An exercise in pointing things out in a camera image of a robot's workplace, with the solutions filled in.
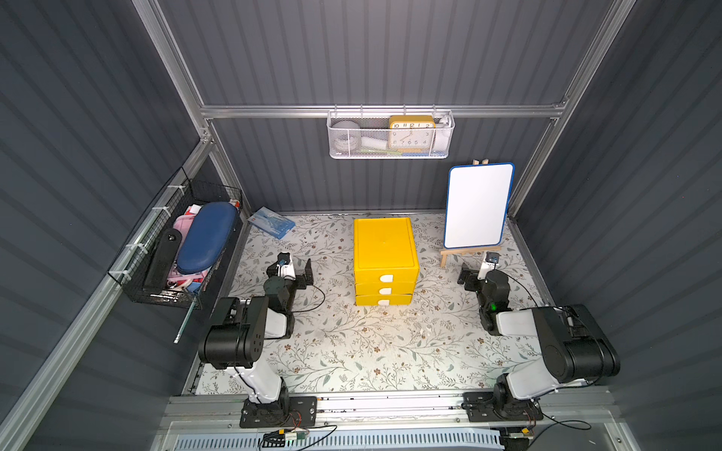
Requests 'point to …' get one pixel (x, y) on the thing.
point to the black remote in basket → (163, 262)
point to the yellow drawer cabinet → (385, 261)
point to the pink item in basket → (183, 224)
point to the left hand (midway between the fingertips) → (297, 260)
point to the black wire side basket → (184, 290)
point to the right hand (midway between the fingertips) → (486, 265)
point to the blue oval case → (206, 237)
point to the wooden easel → (457, 251)
